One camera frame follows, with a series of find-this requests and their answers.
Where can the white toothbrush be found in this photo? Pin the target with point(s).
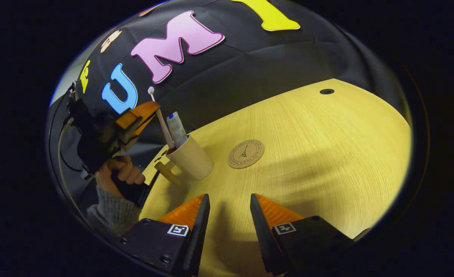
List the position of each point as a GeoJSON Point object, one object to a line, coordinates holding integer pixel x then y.
{"type": "Point", "coordinates": [161, 121]}

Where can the round cork coaster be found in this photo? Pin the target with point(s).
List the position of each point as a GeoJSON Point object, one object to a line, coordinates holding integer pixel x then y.
{"type": "Point", "coordinates": [246, 154]}

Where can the white toothpaste tube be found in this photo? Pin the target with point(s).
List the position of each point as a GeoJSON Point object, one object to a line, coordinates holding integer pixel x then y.
{"type": "Point", "coordinates": [177, 129]}

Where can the black backdrop cloth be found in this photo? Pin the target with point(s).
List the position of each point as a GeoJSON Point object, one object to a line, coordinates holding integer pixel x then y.
{"type": "Point", "coordinates": [250, 65]}

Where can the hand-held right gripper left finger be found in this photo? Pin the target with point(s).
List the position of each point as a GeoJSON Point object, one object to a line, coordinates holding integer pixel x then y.
{"type": "Point", "coordinates": [200, 238]}

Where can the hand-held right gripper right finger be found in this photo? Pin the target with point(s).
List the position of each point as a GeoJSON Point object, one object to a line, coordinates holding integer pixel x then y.
{"type": "Point", "coordinates": [263, 238]}

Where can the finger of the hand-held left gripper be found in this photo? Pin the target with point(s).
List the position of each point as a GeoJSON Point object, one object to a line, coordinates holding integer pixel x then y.
{"type": "Point", "coordinates": [134, 132]}
{"type": "Point", "coordinates": [142, 111]}

